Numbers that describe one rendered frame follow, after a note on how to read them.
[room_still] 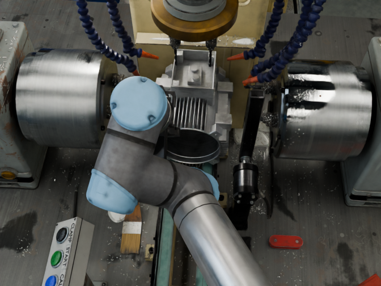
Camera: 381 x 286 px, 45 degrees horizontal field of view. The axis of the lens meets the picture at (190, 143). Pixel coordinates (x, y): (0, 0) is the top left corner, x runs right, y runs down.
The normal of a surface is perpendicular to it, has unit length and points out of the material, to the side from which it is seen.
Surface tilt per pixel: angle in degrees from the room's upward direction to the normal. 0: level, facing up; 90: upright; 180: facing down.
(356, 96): 21
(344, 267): 0
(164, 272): 0
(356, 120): 47
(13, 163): 90
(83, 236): 53
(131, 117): 30
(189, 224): 42
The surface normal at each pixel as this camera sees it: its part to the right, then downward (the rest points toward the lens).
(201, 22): 0.00, -0.55
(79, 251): 0.79, -0.29
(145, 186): 0.56, 0.36
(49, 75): -0.01, -0.34
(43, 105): -0.04, 0.24
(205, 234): -0.40, -0.55
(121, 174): 0.20, 0.02
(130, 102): -0.04, -0.05
